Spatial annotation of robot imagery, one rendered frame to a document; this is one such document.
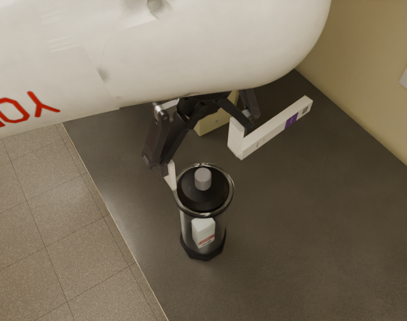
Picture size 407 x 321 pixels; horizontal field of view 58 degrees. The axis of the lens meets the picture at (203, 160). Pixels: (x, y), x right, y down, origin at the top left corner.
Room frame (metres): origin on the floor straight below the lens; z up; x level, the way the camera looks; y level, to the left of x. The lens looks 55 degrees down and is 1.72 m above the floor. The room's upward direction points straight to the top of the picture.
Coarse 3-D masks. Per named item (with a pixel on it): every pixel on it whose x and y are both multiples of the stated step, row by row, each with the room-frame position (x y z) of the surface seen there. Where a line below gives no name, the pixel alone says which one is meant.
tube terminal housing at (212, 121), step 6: (234, 90) 0.69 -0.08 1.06; (234, 96) 0.69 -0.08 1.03; (234, 102) 0.69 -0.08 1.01; (216, 114) 0.66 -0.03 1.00; (222, 114) 0.67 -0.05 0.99; (228, 114) 0.68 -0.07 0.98; (204, 120) 0.64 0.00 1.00; (210, 120) 0.65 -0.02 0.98; (216, 120) 0.66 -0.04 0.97; (222, 120) 0.67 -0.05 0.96; (228, 120) 0.69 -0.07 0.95; (198, 126) 0.64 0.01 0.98; (204, 126) 0.64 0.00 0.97; (210, 126) 0.65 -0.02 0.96; (216, 126) 0.66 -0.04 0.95; (198, 132) 0.64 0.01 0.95; (204, 132) 0.64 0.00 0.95
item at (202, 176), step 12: (192, 168) 0.37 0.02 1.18; (204, 168) 0.35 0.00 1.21; (180, 180) 0.35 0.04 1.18; (192, 180) 0.34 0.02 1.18; (204, 180) 0.32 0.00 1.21; (216, 180) 0.34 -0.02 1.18; (180, 192) 0.32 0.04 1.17; (192, 192) 0.32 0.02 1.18; (204, 192) 0.32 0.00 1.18; (216, 192) 0.32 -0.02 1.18; (228, 192) 0.33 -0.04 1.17; (192, 204) 0.30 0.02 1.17; (204, 204) 0.30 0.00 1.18; (216, 204) 0.30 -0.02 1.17
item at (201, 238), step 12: (216, 168) 0.38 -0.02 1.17; (228, 180) 0.35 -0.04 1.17; (180, 204) 0.30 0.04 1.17; (228, 204) 0.30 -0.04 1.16; (180, 216) 0.32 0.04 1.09; (216, 216) 0.30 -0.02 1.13; (192, 228) 0.30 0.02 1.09; (204, 228) 0.29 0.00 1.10; (216, 228) 0.30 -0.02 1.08; (192, 240) 0.30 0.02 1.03; (204, 240) 0.29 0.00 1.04; (216, 240) 0.30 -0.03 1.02; (204, 252) 0.29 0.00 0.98
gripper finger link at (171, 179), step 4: (172, 160) 0.30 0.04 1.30; (168, 164) 0.29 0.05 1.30; (172, 164) 0.29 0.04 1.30; (168, 168) 0.30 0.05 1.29; (172, 168) 0.29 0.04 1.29; (172, 172) 0.29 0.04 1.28; (168, 176) 0.30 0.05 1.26; (172, 176) 0.29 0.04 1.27; (168, 180) 0.30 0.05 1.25; (172, 180) 0.29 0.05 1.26; (168, 184) 0.30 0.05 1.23; (172, 184) 0.29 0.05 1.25; (172, 188) 0.29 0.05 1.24
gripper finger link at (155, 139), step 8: (152, 104) 0.31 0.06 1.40; (152, 112) 0.31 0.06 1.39; (160, 112) 0.30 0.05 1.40; (152, 120) 0.31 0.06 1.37; (160, 120) 0.29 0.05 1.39; (168, 120) 0.30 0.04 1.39; (152, 128) 0.30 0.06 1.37; (160, 128) 0.29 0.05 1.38; (168, 128) 0.30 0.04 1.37; (152, 136) 0.30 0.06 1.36; (160, 136) 0.29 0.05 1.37; (144, 144) 0.30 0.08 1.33; (152, 144) 0.29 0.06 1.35; (160, 144) 0.29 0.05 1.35; (144, 152) 0.30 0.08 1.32; (152, 152) 0.28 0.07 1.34; (160, 152) 0.29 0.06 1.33; (152, 160) 0.28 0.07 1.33; (152, 168) 0.28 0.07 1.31
